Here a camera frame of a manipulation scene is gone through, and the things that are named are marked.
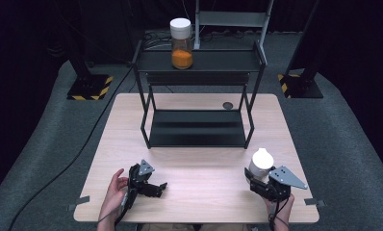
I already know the orange powder jar white lid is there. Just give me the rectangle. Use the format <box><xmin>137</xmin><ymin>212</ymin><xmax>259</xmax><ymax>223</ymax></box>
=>
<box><xmin>169</xmin><ymin>17</ymin><xmax>194</xmax><ymax>70</ymax></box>

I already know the person's left hand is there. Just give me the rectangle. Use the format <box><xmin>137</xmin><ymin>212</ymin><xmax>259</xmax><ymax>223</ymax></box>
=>
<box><xmin>104</xmin><ymin>168</ymin><xmax>130</xmax><ymax>215</ymax></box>

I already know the grey metal stand frame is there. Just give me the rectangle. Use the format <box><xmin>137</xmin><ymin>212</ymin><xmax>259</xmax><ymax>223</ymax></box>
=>
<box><xmin>193</xmin><ymin>0</ymin><xmax>275</xmax><ymax>51</ymax></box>

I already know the right hand-held gripper cable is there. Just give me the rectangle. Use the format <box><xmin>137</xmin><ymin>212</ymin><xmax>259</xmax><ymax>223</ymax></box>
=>
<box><xmin>268</xmin><ymin>196</ymin><xmax>290</xmax><ymax>231</ymax></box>

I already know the white plastic bottle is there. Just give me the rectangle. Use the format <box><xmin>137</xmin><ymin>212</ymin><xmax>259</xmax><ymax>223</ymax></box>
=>
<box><xmin>247</xmin><ymin>147</ymin><xmax>275</xmax><ymax>185</ymax></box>

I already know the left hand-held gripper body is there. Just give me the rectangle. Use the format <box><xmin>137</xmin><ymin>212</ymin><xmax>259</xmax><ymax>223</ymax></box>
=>
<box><xmin>127</xmin><ymin>159</ymin><xmax>156</xmax><ymax>194</ymax></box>

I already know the bundle of cables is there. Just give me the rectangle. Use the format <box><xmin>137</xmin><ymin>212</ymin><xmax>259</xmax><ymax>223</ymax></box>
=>
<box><xmin>140</xmin><ymin>22</ymin><xmax>197</xmax><ymax>51</ymax></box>

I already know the left hand-held gripper cable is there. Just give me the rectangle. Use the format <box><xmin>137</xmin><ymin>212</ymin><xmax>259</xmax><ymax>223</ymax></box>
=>
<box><xmin>114</xmin><ymin>189</ymin><xmax>137</xmax><ymax>227</ymax></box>

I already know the black metal shelf rack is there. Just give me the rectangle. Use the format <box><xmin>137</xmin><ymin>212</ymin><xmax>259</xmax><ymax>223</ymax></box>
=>
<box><xmin>131</xmin><ymin>39</ymin><xmax>268</xmax><ymax>150</ymax></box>

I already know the person's right hand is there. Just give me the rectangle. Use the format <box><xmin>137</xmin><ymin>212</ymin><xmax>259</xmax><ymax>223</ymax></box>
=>
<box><xmin>263</xmin><ymin>192</ymin><xmax>295</xmax><ymax>223</ymax></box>

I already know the black stand hazard-striped base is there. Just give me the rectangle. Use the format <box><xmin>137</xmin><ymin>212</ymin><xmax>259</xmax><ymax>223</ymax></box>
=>
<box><xmin>277</xmin><ymin>0</ymin><xmax>324</xmax><ymax>99</ymax></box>
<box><xmin>61</xmin><ymin>32</ymin><xmax>115</xmax><ymax>101</ymax></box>

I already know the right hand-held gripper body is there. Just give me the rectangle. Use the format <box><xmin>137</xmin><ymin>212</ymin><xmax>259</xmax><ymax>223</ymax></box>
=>
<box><xmin>250</xmin><ymin>165</ymin><xmax>309</xmax><ymax>203</ymax></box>

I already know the hand-held gripper cable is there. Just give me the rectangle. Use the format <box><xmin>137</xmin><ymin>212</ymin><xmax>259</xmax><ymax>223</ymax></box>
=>
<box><xmin>114</xmin><ymin>189</ymin><xmax>137</xmax><ymax>227</ymax></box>
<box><xmin>268</xmin><ymin>196</ymin><xmax>290</xmax><ymax>231</ymax></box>

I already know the grey tape strip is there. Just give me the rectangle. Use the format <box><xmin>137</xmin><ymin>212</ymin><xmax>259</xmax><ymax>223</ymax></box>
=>
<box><xmin>66</xmin><ymin>194</ymin><xmax>90</xmax><ymax>213</ymax></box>
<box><xmin>303</xmin><ymin>197</ymin><xmax>326</xmax><ymax>208</ymax></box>

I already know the long black floor cable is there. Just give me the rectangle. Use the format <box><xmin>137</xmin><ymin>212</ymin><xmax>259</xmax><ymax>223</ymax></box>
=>
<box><xmin>6</xmin><ymin>65</ymin><xmax>136</xmax><ymax>231</ymax></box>

